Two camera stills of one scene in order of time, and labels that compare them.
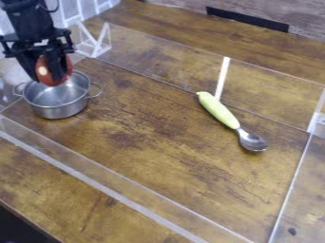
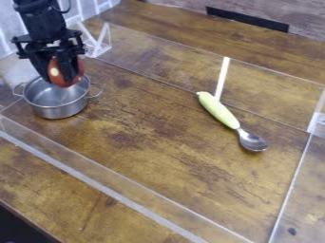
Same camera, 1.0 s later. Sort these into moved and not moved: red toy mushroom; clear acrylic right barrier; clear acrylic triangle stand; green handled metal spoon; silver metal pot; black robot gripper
Moved: red toy mushroom; black robot gripper
Not moved: green handled metal spoon; clear acrylic triangle stand; clear acrylic right barrier; silver metal pot
